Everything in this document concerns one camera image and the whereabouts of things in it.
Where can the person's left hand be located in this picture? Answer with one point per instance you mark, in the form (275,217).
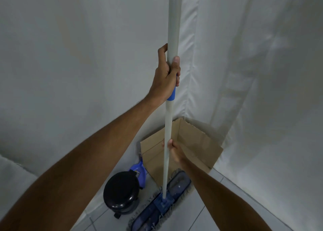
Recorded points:
(161,79)

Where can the person's right hand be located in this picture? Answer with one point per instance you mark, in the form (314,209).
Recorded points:
(176,152)

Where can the person's left thumb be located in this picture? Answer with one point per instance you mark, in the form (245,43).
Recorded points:
(174,61)

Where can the person's right thumb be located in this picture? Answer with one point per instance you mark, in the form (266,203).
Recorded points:
(170,144)

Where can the blue mop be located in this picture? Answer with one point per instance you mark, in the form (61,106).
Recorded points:
(174,24)

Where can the person's right forearm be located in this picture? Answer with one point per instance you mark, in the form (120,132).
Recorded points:
(222,200)

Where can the person's left forearm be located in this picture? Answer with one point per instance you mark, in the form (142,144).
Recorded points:
(75,167)

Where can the brown cardboard box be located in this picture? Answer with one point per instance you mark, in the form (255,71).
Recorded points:
(196,147)

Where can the blue plastic dustpan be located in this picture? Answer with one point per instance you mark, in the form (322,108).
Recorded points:
(140,170)

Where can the black round pedal bin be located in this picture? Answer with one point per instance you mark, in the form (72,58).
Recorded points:
(121,190)

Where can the white fabric curtain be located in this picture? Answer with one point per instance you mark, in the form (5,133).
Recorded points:
(75,61)
(265,87)

